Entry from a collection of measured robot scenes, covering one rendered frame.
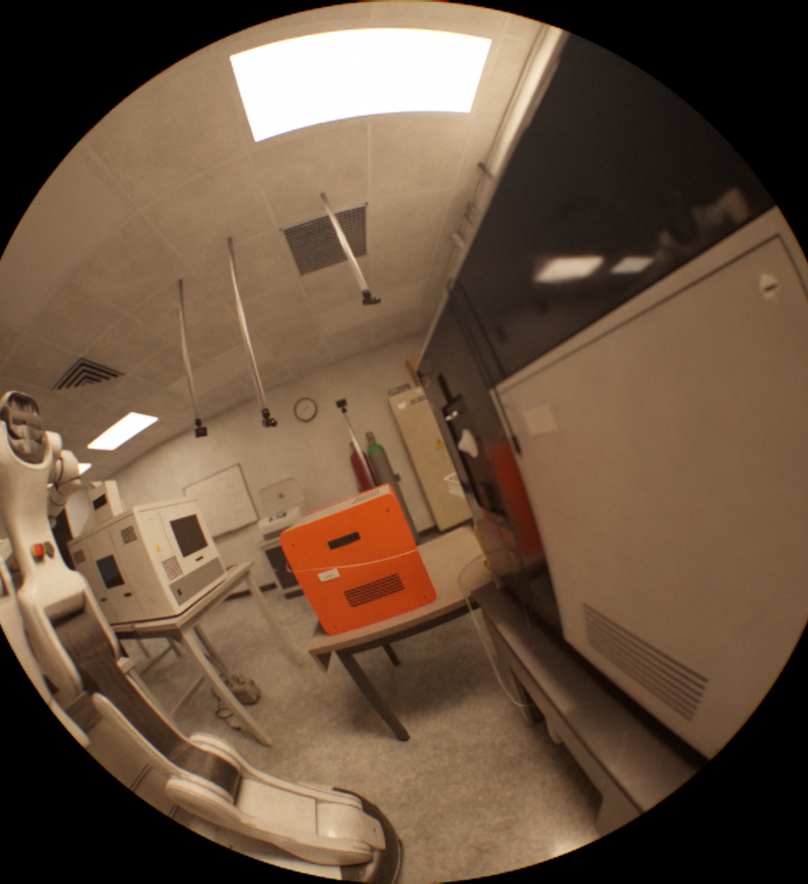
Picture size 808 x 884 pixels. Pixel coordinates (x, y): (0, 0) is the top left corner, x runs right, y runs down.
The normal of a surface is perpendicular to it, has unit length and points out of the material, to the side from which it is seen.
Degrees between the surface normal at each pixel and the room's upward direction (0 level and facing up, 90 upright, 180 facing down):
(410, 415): 90
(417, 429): 90
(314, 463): 90
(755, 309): 90
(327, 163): 180
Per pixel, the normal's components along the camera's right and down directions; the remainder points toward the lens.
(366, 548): 0.08, -0.07
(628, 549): -0.93, 0.36
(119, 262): 0.37, 0.93
